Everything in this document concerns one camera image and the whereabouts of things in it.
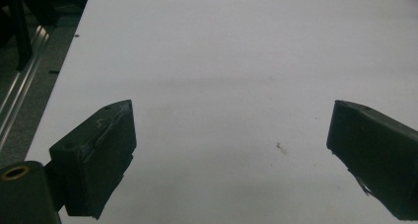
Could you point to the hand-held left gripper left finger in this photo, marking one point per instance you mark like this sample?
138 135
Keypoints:
95 158

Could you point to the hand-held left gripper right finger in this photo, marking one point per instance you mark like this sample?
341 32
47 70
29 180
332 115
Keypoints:
378 151

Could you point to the black metal stand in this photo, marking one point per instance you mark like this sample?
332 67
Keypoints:
19 26

